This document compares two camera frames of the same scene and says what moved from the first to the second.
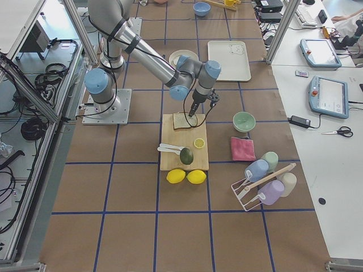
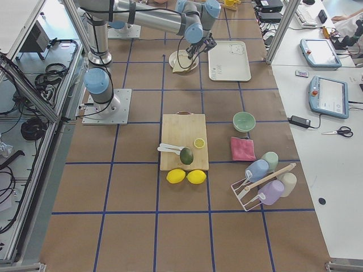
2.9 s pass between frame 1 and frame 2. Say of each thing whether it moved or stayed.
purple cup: stayed
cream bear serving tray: stayed
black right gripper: moved
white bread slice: moved
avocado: stayed
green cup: stayed
